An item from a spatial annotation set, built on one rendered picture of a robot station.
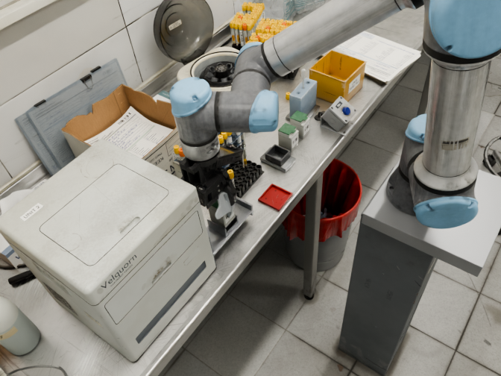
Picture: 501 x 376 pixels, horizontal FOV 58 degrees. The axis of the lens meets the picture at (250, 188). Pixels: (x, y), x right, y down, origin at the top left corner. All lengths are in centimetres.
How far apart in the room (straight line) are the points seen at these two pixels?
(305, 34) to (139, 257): 50
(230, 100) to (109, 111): 70
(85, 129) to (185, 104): 66
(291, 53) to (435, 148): 31
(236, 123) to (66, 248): 37
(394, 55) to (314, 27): 92
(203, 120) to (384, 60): 101
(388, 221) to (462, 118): 41
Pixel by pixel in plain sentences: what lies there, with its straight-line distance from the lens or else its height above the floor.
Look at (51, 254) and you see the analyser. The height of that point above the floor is 117.
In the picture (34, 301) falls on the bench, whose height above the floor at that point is 87.
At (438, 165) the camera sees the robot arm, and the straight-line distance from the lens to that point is 90.
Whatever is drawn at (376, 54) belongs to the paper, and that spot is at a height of 89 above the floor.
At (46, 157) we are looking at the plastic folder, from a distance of 143.
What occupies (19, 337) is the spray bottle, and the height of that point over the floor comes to 94.
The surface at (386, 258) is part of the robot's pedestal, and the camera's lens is 130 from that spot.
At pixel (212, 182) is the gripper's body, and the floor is 113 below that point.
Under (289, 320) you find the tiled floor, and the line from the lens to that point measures 200.
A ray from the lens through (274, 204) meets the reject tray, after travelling 121.
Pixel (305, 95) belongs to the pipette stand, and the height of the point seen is 97.
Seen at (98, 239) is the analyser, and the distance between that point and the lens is 85.
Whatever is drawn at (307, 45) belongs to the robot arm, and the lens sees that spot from 86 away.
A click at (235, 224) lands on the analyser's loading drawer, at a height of 93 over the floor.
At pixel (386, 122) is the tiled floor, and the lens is 285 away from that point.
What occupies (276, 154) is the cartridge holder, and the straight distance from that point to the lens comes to 132.
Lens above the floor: 181
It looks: 48 degrees down
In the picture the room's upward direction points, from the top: 6 degrees counter-clockwise
